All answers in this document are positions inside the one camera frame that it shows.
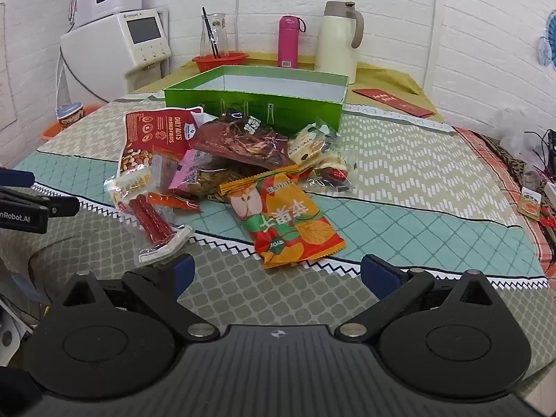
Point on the green cardboard box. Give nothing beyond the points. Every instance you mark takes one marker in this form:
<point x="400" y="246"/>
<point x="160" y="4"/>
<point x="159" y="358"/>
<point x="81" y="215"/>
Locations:
<point x="295" y="104"/>

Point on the red plastic basket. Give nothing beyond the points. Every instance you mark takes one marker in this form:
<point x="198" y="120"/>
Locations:
<point x="217" y="64"/>

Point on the dark brown snack packet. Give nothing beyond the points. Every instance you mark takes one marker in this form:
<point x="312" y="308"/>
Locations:
<point x="243" y="143"/>

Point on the small orange seasoning sachet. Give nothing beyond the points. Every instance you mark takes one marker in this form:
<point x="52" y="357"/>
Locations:
<point x="530" y="202"/>

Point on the white water dispenser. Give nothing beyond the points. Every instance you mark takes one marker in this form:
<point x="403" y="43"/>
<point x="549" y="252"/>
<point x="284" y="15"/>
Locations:
<point x="100" y="61"/>

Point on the clear red sausage packet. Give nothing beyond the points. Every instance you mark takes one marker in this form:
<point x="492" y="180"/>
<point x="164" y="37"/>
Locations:
<point x="150" y="219"/>

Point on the patterned quilted tablecloth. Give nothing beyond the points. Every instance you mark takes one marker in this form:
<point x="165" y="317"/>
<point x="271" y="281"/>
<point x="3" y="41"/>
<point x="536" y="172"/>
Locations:
<point x="412" y="160"/>

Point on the yellow cloth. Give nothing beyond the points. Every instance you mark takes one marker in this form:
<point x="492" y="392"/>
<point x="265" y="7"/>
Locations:
<point x="382" y="76"/>

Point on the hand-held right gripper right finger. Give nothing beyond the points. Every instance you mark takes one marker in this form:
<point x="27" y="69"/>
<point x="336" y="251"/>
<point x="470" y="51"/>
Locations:
<point x="378" y="274"/>

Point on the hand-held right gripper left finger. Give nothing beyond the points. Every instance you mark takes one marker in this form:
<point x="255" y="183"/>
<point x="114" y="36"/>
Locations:
<point x="184" y="269"/>

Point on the orange dried fruit packet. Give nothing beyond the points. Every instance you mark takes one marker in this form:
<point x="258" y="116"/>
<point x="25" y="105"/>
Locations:
<point x="286" y="221"/>

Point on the small clear cracker packet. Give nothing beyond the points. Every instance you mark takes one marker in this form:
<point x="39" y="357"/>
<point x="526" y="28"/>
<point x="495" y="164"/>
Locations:
<point x="126" y="184"/>

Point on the red envelope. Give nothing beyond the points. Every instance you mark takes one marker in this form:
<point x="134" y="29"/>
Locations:
<point x="412" y="107"/>
<point x="375" y="94"/>

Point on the blue paper fan decoration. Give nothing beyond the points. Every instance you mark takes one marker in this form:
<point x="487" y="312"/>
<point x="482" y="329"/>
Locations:
<point x="550" y="39"/>

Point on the clear cream pastry packet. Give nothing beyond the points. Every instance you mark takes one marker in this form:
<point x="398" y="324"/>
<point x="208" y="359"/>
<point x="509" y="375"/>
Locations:
<point x="306" y="143"/>

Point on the cream thermal jug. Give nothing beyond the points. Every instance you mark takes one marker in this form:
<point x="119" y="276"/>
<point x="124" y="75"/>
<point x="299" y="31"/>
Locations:
<point x="336" y="43"/>

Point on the blue-lid cup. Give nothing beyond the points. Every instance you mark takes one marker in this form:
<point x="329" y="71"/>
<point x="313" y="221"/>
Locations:
<point x="69" y="115"/>

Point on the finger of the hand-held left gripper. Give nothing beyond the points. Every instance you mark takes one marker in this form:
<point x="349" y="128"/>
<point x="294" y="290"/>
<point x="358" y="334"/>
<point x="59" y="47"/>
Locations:
<point x="52" y="206"/>
<point x="17" y="178"/>

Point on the orange-red stick packet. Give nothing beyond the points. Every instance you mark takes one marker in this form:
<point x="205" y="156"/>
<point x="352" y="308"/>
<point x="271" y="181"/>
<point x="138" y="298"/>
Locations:
<point x="173" y="202"/>

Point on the red mixed nut packet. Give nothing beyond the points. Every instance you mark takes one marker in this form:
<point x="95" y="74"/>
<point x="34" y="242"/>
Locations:
<point x="152" y="132"/>

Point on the wide white wall conduit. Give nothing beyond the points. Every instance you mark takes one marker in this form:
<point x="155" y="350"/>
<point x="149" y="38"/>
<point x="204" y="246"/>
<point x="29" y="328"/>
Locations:
<point x="433" y="21"/>

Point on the small red wrapper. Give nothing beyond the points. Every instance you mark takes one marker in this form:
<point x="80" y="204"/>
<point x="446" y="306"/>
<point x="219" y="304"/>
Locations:
<point x="549" y="221"/>

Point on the pink thermos bottle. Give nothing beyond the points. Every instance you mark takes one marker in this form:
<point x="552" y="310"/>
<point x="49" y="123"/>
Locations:
<point x="289" y="43"/>

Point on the black straws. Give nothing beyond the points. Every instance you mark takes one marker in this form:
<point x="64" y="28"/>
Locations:
<point x="210" y="32"/>

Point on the orange plastic basin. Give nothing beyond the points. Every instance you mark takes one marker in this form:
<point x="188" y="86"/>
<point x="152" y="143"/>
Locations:
<point x="50" y="131"/>

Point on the clear plastic bag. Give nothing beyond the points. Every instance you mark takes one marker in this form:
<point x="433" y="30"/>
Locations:
<point x="517" y="132"/>

